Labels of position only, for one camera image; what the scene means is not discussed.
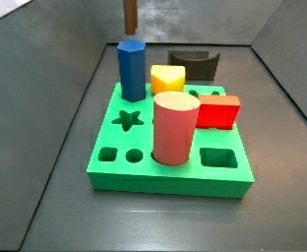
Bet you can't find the red cube block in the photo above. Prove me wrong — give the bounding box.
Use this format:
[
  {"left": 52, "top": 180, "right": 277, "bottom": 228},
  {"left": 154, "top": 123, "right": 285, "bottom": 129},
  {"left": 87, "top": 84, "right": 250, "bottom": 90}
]
[{"left": 195, "top": 94, "right": 241, "bottom": 130}]

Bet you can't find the brown square-circle peg object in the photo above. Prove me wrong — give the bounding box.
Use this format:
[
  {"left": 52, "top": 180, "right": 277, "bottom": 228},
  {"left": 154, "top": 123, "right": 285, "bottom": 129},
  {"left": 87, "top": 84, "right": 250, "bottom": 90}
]
[{"left": 123, "top": 0, "right": 138, "bottom": 35}]

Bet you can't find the black curved holder stand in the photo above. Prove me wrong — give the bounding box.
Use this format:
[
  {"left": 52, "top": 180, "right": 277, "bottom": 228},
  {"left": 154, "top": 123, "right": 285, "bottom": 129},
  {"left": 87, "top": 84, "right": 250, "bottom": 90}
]
[{"left": 168, "top": 50, "right": 221, "bottom": 81}]

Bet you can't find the green shape sorter board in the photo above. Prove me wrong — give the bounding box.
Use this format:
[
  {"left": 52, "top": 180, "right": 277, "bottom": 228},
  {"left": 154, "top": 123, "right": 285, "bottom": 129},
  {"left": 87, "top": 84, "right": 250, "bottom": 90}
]
[{"left": 87, "top": 86, "right": 255, "bottom": 198}]

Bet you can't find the yellow pentagon prism block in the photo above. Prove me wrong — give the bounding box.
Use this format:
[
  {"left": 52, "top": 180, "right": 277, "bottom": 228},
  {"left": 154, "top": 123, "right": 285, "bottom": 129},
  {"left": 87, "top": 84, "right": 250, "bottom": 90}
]
[{"left": 151, "top": 65, "right": 187, "bottom": 95}]

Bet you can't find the pink cylinder block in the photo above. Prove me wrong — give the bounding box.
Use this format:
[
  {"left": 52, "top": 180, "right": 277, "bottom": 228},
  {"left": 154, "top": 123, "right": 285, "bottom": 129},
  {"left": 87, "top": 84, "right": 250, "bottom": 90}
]
[{"left": 152, "top": 92, "right": 201, "bottom": 165}]

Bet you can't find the blue hexagonal prism block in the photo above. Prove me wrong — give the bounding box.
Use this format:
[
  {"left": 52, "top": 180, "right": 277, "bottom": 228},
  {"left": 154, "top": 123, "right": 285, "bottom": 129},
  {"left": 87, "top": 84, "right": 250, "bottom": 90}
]
[{"left": 116, "top": 39, "right": 146, "bottom": 102}]

